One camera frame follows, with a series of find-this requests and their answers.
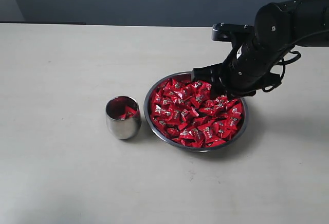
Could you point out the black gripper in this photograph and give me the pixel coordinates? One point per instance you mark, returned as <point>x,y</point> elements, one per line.
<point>246,70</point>

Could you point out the red candy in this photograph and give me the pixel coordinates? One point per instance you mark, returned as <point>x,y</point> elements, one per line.
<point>192,138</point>
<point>158,111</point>
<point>232,122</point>
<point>122,109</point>
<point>198,99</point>

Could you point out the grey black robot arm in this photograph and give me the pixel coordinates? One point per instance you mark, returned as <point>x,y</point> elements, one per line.
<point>277,29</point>

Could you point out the metal bowl of red candies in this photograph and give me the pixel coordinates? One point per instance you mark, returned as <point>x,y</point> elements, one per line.
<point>186,75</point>

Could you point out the stainless steel cup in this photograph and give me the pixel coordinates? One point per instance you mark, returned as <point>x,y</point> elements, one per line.
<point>123,129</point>

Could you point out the red wrapped candy front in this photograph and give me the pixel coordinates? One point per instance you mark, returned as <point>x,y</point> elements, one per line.
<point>192,138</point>

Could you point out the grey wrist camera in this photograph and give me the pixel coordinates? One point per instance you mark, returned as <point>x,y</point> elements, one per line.
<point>223,32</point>

